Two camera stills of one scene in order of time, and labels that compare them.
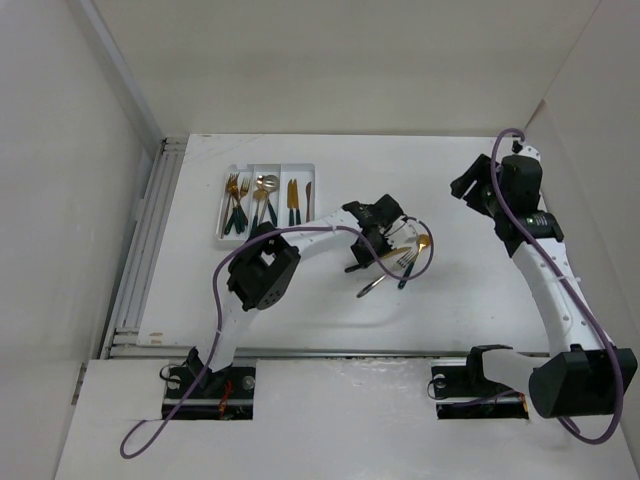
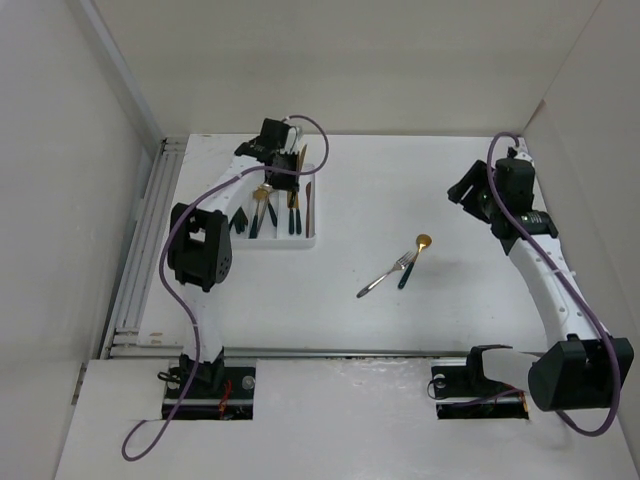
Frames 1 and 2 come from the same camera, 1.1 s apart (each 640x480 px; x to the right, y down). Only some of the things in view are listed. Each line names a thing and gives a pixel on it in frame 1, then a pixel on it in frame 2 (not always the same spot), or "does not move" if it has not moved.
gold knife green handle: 290,201 does not move
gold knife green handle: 296,201 does not move
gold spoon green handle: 259,194 does not move
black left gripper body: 363,255 to 284,181
